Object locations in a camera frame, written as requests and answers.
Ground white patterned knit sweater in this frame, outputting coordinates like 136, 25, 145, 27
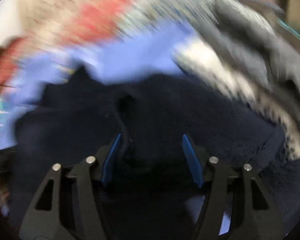
174, 37, 300, 160

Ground dark navy fleece garment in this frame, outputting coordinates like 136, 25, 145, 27
8, 67, 300, 239

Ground blue printed bed sheet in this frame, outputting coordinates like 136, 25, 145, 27
0, 21, 197, 150

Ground red floral blanket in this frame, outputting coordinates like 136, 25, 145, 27
0, 0, 133, 90

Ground grey padded jacket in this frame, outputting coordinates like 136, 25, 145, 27
196, 0, 300, 101

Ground beige patterned curtain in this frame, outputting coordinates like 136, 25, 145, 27
18, 0, 204, 40

